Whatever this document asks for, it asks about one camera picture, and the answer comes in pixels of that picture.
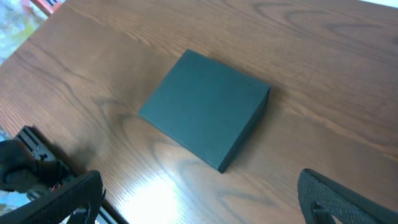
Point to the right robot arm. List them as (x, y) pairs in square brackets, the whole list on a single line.
[(20, 171)]

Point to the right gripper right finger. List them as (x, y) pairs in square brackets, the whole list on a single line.
[(323, 200)]

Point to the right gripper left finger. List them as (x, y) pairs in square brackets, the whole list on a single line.
[(79, 200)]

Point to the black gift box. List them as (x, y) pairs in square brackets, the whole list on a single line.
[(207, 107)]

